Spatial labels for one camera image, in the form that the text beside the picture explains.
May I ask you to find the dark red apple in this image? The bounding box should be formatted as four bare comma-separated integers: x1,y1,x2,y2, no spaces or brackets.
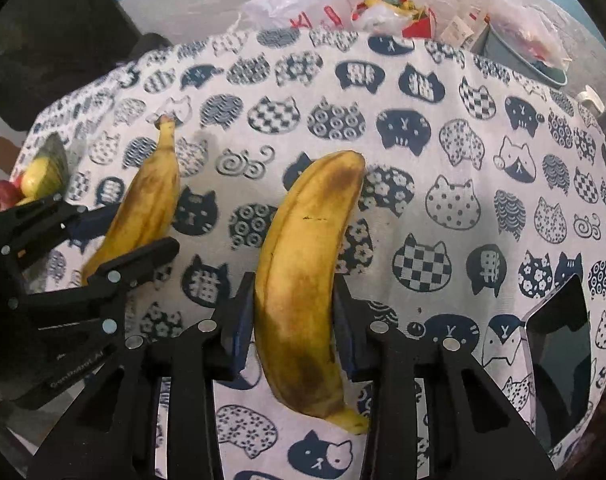
0,180,23,212

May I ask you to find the banana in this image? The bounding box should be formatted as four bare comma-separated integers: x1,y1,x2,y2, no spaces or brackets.
81,115,181,285
253,151,369,434

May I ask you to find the green patterned plate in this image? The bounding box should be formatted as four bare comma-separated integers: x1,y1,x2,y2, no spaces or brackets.
34,132,70,192

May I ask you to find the cat pattern tablecloth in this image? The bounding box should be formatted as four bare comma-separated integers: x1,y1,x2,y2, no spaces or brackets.
15,29,606,466

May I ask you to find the white plastic shopping bag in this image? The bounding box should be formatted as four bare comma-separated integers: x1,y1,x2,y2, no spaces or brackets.
240,0,354,30

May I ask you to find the red paper bag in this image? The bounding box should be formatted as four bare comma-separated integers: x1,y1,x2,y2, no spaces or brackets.
352,0,437,39

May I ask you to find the teal trash bin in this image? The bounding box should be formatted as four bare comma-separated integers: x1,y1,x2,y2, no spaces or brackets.
480,0,571,90

